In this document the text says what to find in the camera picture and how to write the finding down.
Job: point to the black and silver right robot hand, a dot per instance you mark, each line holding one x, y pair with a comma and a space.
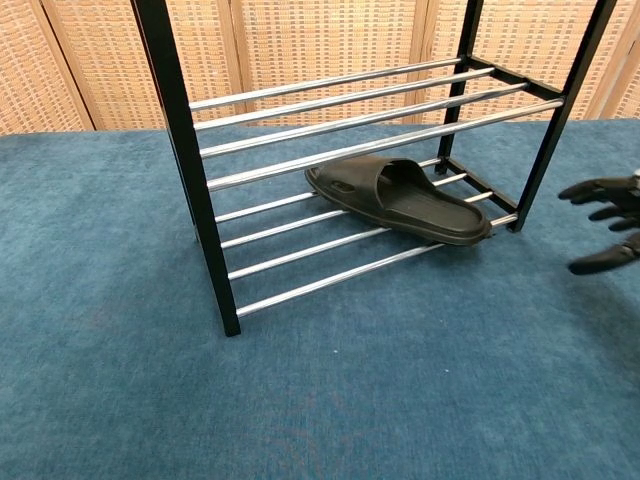
622, 200

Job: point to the black rubber slipper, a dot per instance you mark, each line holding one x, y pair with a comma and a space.
360, 190

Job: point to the black and chrome shoe rack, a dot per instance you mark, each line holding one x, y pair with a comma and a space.
200, 200

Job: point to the blue carpet mat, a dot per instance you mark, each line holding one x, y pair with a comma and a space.
350, 390

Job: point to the woven bamboo folding screen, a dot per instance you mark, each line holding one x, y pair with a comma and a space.
325, 40

